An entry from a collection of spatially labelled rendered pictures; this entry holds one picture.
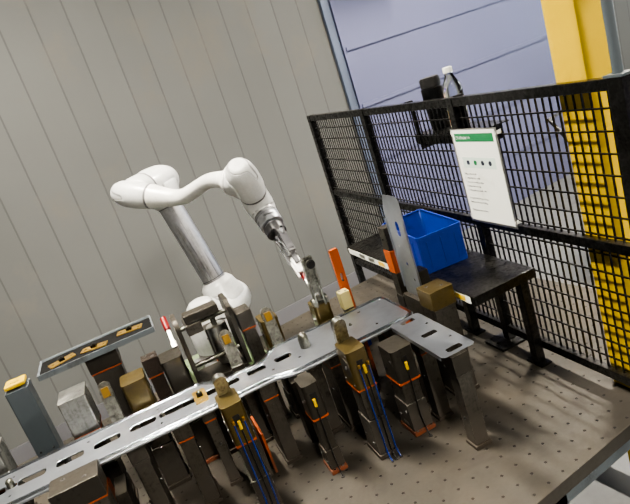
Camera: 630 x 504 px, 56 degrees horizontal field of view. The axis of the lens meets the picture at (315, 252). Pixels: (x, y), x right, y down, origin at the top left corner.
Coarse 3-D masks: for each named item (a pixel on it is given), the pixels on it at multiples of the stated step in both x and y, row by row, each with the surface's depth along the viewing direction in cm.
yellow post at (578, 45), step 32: (544, 0) 136; (576, 0) 129; (576, 32) 131; (576, 64) 135; (608, 64) 135; (576, 96) 139; (576, 128) 142; (608, 128) 138; (608, 160) 140; (608, 224) 145; (608, 256) 149; (608, 320) 159; (608, 352) 164
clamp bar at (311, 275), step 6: (306, 258) 189; (312, 258) 188; (306, 264) 186; (312, 264) 186; (306, 270) 188; (312, 270) 190; (306, 276) 190; (312, 276) 191; (312, 282) 191; (318, 282) 191; (312, 288) 190; (318, 288) 192; (312, 294) 192; (324, 300) 193; (318, 306) 193
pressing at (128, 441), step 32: (352, 320) 186; (384, 320) 179; (288, 352) 179; (320, 352) 172; (256, 384) 167; (128, 416) 172; (192, 416) 161; (64, 448) 166; (128, 448) 156; (0, 480) 161; (32, 480) 155
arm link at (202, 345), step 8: (208, 296) 248; (192, 304) 243; (200, 304) 241; (208, 320) 239; (192, 336) 243; (200, 336) 240; (200, 344) 242; (208, 344) 241; (200, 352) 245; (208, 352) 243
